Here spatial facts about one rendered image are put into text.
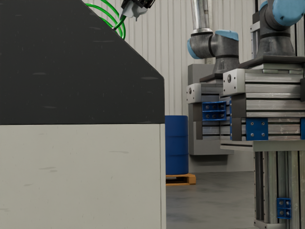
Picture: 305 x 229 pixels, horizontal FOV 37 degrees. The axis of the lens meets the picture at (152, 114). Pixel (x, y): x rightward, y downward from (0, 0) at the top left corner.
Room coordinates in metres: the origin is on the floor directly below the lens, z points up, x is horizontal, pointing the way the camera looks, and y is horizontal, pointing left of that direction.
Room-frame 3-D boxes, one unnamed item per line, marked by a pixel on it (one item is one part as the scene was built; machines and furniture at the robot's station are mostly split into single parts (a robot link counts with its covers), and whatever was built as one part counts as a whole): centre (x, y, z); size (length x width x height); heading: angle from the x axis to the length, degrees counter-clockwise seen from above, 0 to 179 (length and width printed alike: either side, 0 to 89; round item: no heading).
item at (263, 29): (1.77, -0.49, 1.20); 0.13 x 0.12 x 0.14; 1
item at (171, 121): (6.96, 0.04, 0.51); 1.20 x 0.85 x 1.02; 101
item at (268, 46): (1.78, -0.49, 1.09); 0.15 x 0.15 x 0.10
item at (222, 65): (2.26, -0.38, 1.09); 0.15 x 0.15 x 0.10
